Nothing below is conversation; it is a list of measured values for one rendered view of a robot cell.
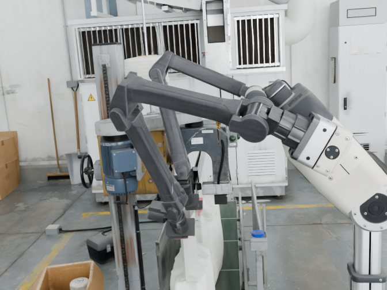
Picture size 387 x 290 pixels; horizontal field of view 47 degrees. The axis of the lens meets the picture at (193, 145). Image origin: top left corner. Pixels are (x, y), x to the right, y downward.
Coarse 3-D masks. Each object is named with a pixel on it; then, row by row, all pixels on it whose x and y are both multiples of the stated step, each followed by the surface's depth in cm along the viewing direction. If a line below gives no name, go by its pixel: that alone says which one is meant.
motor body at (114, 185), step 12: (108, 144) 194; (120, 144) 194; (108, 156) 196; (108, 168) 198; (108, 180) 198; (120, 180) 197; (132, 180) 200; (108, 192) 201; (120, 192) 198; (132, 192) 201
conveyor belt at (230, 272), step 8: (224, 208) 376; (232, 208) 375; (224, 216) 358; (232, 216) 357; (224, 224) 342; (232, 224) 341; (224, 232) 327; (232, 232) 326; (224, 240) 314; (232, 240) 313; (224, 248) 301; (232, 248) 301; (224, 256) 290; (232, 256) 289; (224, 264) 279; (232, 264) 278; (224, 272) 269; (232, 272) 268; (224, 280) 260; (232, 280) 259; (216, 288) 252; (224, 288) 251; (232, 288) 250
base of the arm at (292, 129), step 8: (288, 112) 112; (312, 112) 113; (280, 120) 110; (288, 120) 110; (296, 120) 109; (304, 120) 110; (312, 120) 108; (280, 128) 110; (288, 128) 109; (296, 128) 109; (304, 128) 109; (312, 128) 108; (280, 136) 111; (288, 136) 109; (296, 136) 109; (304, 136) 109; (288, 144) 112; (296, 144) 110; (304, 144) 109; (296, 152) 110; (296, 160) 111
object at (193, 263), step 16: (192, 240) 180; (176, 256) 195; (192, 256) 179; (208, 256) 196; (176, 272) 181; (192, 272) 177; (208, 272) 187; (176, 288) 175; (192, 288) 175; (208, 288) 182
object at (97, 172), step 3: (99, 159) 226; (96, 162) 224; (99, 162) 224; (93, 165) 224; (96, 165) 223; (99, 165) 223; (96, 168) 222; (99, 168) 222; (96, 171) 222; (99, 171) 222; (96, 174) 222; (99, 174) 222; (96, 177) 223; (99, 177) 223; (96, 180) 226; (99, 180) 225
